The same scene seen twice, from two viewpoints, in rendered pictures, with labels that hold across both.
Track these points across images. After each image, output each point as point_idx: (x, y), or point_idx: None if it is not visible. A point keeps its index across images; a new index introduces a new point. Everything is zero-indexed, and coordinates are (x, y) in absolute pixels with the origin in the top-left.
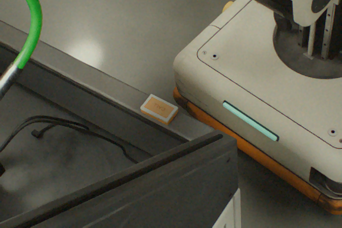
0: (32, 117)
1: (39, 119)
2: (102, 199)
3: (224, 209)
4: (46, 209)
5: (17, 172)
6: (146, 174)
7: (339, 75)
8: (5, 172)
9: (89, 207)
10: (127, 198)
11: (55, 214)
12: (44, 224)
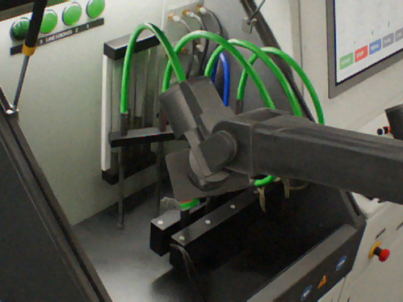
0: (188, 257)
1: (185, 261)
2: (49, 215)
3: None
4: (39, 174)
5: (195, 295)
6: (81, 268)
7: None
8: (197, 289)
9: (40, 201)
10: (56, 241)
11: (33, 174)
12: (26, 165)
